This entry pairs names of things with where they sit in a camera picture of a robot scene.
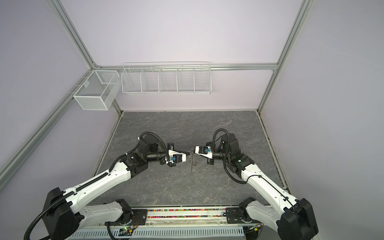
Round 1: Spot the grey perforated ring disc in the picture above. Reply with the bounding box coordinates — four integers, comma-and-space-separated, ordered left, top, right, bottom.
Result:
190, 149, 195, 173

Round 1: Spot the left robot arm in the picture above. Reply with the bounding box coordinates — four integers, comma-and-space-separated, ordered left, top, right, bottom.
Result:
24, 132, 189, 240

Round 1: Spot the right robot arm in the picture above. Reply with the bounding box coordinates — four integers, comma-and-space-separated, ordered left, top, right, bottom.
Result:
194, 129, 319, 240

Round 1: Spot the white mesh box basket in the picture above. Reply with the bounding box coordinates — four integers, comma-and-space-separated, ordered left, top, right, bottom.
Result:
74, 70, 121, 111

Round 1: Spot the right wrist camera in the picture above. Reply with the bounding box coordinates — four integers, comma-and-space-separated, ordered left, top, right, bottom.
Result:
195, 146, 213, 157

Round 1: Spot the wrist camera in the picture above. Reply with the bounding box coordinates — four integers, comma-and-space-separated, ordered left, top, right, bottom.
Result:
195, 146, 213, 157
166, 152, 187, 167

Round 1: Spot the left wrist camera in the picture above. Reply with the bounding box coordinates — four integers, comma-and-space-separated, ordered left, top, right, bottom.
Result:
166, 152, 187, 167

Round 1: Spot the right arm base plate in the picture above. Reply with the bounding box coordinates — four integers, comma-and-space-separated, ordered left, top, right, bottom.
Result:
223, 207, 261, 224

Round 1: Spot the aluminium mounting rail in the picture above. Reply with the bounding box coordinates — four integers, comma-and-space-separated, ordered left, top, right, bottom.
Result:
58, 204, 313, 230

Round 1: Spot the white wire shelf basket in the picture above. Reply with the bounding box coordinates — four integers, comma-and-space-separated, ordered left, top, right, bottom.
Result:
121, 62, 212, 95

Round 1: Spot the white vented cable duct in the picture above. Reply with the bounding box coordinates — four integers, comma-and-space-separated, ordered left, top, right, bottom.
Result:
69, 226, 245, 240

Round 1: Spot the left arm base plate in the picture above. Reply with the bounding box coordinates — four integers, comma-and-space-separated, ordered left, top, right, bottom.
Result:
110, 209, 148, 226

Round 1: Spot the aluminium frame profile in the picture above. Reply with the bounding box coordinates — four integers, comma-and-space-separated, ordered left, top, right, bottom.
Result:
1, 1, 314, 190

